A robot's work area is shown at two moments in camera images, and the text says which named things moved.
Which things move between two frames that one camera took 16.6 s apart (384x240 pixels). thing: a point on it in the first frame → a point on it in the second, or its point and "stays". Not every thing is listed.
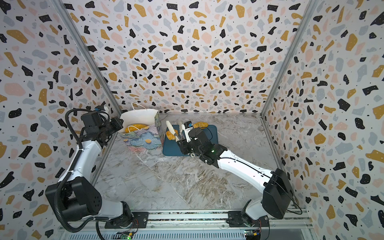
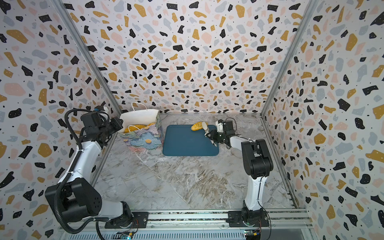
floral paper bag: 142,130 stays
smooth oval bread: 202,125 stays
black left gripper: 118,124 stays
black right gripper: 184,142 → 213,135
